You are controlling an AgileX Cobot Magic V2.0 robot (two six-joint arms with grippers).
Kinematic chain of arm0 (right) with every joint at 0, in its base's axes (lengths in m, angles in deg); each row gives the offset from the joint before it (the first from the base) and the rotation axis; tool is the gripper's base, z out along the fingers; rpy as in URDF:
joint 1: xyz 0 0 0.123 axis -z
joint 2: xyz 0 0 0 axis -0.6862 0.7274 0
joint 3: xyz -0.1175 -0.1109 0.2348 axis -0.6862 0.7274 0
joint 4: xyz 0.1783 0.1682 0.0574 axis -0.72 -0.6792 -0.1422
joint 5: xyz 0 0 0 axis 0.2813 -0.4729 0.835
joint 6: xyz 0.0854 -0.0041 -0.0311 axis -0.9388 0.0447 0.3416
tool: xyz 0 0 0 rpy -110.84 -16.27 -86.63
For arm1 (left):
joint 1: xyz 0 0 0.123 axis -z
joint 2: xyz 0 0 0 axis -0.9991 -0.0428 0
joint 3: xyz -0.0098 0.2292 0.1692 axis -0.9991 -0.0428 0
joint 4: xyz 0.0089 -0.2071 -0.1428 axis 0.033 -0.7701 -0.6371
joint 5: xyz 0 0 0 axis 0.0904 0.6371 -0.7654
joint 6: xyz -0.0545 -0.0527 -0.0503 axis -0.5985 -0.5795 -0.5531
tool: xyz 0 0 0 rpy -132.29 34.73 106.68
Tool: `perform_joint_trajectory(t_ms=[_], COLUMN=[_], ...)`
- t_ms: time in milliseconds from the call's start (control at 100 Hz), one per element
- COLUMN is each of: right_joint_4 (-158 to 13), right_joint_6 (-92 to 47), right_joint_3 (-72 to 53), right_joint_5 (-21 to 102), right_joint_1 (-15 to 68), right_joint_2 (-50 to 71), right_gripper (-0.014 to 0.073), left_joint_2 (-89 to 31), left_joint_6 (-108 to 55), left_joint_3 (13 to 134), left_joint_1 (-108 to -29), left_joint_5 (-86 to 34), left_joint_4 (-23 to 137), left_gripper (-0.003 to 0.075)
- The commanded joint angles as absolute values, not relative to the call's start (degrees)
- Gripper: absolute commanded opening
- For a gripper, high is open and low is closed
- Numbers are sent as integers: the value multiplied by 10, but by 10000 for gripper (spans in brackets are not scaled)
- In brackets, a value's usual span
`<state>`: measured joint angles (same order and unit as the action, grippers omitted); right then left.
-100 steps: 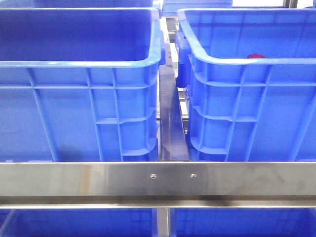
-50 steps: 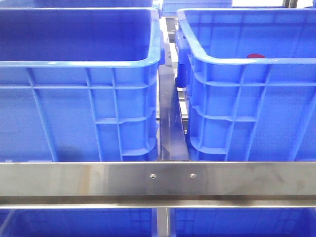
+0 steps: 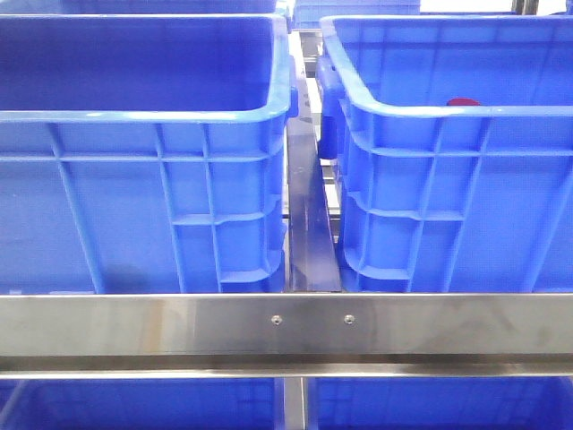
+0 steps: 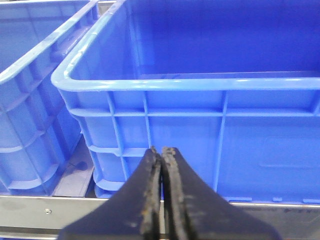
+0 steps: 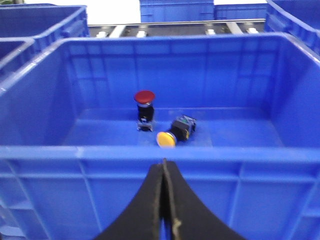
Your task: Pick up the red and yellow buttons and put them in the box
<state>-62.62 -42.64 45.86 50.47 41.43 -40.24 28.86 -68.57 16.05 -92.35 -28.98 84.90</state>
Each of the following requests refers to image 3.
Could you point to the blue plastic crate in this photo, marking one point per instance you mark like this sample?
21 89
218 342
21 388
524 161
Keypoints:
442 199
143 154

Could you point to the blue crate far back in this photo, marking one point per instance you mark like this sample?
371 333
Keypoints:
284 8

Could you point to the blue crate lower left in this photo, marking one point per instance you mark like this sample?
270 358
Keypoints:
145 404

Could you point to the blue crate lower right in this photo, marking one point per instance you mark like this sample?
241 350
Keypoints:
442 403

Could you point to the blue crate back right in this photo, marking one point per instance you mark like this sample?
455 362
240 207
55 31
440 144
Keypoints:
307 14

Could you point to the blue plastic crate left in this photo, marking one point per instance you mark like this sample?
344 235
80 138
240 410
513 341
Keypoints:
143 154

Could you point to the red push button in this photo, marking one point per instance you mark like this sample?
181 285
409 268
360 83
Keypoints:
463 102

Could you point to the steel vertical post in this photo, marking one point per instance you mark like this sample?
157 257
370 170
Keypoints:
295 405

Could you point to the steel divider bar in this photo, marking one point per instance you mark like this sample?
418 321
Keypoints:
313 265

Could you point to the blue plastic crate right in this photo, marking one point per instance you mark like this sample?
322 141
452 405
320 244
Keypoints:
442 199

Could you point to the stainless steel rack rail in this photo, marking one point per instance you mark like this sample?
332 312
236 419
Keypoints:
288 334

